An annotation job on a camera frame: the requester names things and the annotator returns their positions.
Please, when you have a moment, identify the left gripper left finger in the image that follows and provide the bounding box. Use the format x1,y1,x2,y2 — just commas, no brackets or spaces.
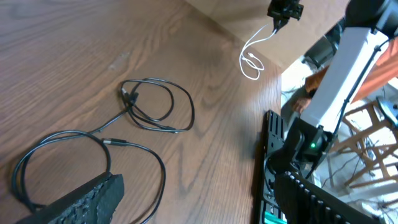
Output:
17,172,124,224

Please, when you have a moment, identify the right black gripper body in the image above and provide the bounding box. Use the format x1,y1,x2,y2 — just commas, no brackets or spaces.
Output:
267,0,304,28

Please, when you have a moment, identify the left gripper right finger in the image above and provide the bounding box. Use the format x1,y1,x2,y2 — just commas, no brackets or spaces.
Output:
274,171,379,224

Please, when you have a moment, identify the white USB cable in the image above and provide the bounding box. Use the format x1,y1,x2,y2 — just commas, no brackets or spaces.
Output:
238,23,278,81

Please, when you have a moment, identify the black USB cable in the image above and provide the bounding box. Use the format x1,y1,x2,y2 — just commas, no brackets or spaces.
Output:
86,77,196,136
11,129,167,224

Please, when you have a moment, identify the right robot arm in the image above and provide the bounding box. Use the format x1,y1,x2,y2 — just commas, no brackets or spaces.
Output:
263,0,397,184

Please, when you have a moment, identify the orange cloth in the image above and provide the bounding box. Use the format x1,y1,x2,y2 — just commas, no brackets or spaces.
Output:
282,38,397,113

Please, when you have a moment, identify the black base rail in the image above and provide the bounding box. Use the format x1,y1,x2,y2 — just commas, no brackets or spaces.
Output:
254,110,284,224

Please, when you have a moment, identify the wooden chair frame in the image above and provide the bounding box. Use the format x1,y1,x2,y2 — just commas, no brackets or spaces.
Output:
331,96,397,189

